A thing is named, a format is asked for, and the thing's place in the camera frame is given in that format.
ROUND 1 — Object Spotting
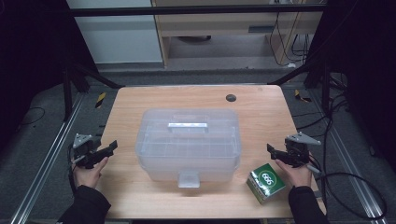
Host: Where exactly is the person's left hand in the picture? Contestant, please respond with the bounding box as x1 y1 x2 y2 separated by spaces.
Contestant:
72 156 110 189

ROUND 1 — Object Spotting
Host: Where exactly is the black looped floor cable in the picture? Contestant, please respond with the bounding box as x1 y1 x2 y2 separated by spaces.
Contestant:
314 172 389 220

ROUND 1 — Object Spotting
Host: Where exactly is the white cabinet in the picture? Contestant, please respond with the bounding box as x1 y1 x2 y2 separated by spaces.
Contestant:
65 0 164 64

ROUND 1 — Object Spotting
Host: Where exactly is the left hand-held gripper cable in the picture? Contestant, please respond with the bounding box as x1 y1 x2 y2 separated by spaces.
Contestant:
66 146 78 194

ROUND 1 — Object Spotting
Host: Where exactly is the clear plastic box lid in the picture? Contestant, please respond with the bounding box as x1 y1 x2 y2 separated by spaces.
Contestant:
134 107 243 161

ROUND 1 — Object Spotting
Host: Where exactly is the aluminium floor rail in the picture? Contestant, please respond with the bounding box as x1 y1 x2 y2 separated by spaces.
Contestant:
306 88 389 224
8 92 86 224

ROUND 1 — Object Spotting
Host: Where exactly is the hand-held gripper cable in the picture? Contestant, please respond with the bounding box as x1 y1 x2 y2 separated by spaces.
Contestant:
306 153 325 181
66 146 78 194

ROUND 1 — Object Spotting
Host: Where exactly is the black hanging cable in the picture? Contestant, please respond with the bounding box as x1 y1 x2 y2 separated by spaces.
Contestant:
290 33 313 62
268 12 295 67

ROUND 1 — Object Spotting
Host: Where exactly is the green cardboard box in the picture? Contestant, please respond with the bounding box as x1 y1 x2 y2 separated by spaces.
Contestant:
246 162 287 205

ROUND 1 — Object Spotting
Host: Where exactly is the person's right hand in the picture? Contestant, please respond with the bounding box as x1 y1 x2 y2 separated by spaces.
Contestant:
275 160 313 189

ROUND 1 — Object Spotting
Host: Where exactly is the black metal stand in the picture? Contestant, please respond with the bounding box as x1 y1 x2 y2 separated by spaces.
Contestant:
62 57 125 122
267 54 332 116

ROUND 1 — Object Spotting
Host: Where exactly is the clear plastic storage box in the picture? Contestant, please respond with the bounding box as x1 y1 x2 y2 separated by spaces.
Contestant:
136 152 241 189

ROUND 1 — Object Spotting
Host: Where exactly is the light wooden desk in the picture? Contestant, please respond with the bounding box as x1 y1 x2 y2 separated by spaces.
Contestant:
150 0 326 67

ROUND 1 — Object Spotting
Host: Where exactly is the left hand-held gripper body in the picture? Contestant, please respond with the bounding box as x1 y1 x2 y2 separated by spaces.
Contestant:
70 133 104 170

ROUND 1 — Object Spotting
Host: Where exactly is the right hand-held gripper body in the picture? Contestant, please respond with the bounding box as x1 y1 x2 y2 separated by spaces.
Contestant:
284 132 321 169

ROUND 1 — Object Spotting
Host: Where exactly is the black horizontal frame bar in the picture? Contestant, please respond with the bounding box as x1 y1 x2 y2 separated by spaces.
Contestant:
69 4 328 17

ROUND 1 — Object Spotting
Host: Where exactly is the right hand-held gripper cable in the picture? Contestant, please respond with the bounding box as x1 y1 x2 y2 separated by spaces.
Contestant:
306 153 325 181

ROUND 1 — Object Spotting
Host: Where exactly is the yellow and black tape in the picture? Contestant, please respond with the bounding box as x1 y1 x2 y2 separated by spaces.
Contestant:
94 91 107 109
293 89 312 104

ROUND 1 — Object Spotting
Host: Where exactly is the black curtain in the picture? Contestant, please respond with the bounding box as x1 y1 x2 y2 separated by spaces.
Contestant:
306 0 396 172
0 0 97 150

